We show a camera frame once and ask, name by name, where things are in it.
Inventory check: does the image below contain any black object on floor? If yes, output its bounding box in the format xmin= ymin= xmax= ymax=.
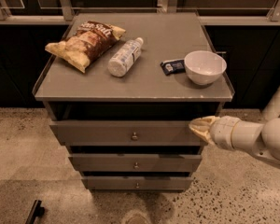
xmin=25 ymin=200 xmax=45 ymax=224

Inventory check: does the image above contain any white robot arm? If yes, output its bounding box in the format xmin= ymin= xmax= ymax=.
xmin=189 ymin=86 xmax=280 ymax=169

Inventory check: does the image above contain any clear plastic water bottle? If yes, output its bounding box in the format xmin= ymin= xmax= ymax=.
xmin=107 ymin=37 xmax=144 ymax=77

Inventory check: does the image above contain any dark blue snack packet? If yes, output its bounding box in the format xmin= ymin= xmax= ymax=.
xmin=161 ymin=59 xmax=186 ymax=76

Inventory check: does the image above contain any grey top drawer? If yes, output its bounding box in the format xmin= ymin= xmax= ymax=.
xmin=50 ymin=120 xmax=203 ymax=147

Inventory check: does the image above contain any grey drawer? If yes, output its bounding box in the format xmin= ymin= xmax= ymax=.
xmin=82 ymin=176 xmax=192 ymax=191
xmin=69 ymin=154 xmax=202 ymax=172
xmin=50 ymin=120 xmax=203 ymax=147

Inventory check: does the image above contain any white ceramic bowl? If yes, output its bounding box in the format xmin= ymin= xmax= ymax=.
xmin=184 ymin=50 xmax=227 ymax=85

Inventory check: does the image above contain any brown sea salt chip bag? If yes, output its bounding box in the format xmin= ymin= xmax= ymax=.
xmin=45 ymin=21 xmax=125 ymax=73

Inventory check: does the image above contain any metal railing frame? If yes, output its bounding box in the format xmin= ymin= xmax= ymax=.
xmin=0 ymin=0 xmax=280 ymax=25

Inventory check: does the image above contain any grey drawer cabinet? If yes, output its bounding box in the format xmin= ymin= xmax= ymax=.
xmin=34 ymin=13 xmax=233 ymax=179

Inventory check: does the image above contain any grey bottom drawer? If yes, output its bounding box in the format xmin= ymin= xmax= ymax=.
xmin=82 ymin=176 xmax=192 ymax=191

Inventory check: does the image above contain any round robot base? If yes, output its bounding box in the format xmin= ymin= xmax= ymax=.
xmin=121 ymin=210 xmax=150 ymax=224

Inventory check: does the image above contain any grey middle drawer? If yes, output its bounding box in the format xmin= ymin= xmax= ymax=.
xmin=69 ymin=154 xmax=202 ymax=172

